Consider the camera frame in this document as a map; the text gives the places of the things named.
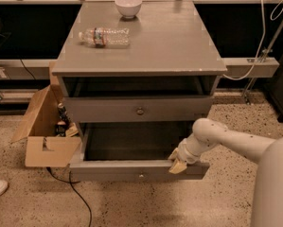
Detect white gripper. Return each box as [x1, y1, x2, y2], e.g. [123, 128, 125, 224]
[168, 138, 200, 174]

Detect grey drawer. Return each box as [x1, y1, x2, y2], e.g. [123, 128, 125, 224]
[63, 96, 213, 123]
[70, 122, 209, 182]

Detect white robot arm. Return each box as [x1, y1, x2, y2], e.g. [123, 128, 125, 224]
[169, 118, 283, 227]

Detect grey top drawer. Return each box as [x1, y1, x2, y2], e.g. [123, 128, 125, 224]
[63, 96, 213, 123]

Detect grey wooden drawer cabinet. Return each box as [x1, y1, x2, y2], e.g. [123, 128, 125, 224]
[50, 0, 228, 174]

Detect open cardboard box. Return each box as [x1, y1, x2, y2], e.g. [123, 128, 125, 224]
[9, 84, 82, 168]

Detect dark bottles in box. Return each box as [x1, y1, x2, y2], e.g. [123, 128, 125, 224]
[55, 103, 72, 137]

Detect clear plastic water bottle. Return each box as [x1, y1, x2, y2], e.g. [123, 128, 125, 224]
[79, 27, 130, 47]

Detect white ceramic bowl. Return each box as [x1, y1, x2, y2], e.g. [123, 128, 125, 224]
[115, 0, 142, 19]

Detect black floor cable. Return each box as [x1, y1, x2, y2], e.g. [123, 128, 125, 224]
[45, 166, 94, 227]

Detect metal window rail frame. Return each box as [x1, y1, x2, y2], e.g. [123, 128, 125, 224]
[0, 0, 283, 106]

